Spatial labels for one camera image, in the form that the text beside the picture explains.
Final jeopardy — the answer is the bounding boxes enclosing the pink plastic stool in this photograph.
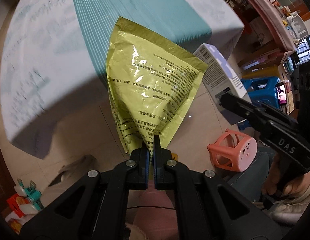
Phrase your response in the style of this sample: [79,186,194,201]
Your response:
[207,129,258,172]

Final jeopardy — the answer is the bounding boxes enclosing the yellow-green foil pouch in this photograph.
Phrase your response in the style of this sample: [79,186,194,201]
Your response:
[106,17,207,154]

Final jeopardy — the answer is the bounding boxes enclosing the right hand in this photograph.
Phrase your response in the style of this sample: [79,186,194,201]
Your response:
[261,154,310,201]

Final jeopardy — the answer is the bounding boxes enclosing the teal toy figure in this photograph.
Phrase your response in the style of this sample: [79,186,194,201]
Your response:
[14,178,44,211]

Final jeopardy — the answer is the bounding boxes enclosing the white blue medicine box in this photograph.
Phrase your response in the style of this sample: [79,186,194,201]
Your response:
[194,43,251,125]

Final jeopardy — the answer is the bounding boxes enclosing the light blue patterned tablecloth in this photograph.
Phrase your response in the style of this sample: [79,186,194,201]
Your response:
[0,0,244,159]

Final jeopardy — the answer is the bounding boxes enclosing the blue plastic stool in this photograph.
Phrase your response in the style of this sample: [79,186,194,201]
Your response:
[241,76,280,109]

